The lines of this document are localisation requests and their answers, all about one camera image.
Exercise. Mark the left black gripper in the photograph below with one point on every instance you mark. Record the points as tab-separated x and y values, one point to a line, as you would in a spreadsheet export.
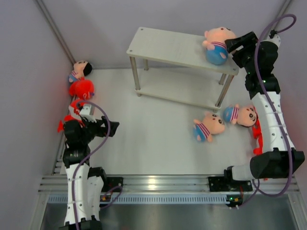
105	126

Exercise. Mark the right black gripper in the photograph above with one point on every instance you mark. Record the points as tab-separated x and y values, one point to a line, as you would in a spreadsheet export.
239	48

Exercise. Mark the pink doll striped shirt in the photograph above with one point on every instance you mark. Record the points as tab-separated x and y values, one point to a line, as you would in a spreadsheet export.
214	44

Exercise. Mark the red shark plush round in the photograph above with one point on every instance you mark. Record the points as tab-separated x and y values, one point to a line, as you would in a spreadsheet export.
83	89

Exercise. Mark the pink doll blue pants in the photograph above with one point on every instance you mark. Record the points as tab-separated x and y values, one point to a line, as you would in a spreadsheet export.
204	130

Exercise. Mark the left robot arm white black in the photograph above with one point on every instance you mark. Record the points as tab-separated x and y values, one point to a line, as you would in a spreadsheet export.
85	183

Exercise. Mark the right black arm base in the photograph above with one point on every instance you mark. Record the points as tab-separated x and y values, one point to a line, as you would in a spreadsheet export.
221	184

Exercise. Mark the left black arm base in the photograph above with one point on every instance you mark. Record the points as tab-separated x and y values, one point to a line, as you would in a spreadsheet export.
112	182

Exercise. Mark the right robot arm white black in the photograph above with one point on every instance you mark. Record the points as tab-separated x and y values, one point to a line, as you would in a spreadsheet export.
278	157

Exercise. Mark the white two-tier shelf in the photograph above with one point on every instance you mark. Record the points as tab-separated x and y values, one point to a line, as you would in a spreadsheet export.
172	66

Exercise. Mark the black-haired doll left corner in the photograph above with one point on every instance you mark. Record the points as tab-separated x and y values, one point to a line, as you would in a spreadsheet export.
81	69

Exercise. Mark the pink doll black eyebrows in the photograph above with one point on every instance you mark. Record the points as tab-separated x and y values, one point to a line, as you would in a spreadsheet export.
245	116

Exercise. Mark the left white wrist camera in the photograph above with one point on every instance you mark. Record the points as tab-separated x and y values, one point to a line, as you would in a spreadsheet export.
86	112

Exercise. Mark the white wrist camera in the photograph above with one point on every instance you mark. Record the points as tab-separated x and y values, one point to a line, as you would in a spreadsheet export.
274	38
86	112

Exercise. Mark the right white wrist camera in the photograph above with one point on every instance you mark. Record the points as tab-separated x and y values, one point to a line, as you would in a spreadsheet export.
274	38

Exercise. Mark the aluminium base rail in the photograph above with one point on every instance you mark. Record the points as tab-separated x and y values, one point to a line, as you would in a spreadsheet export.
139	184

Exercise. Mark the white slotted cable duct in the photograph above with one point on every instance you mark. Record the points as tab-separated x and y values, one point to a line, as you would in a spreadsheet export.
166	199

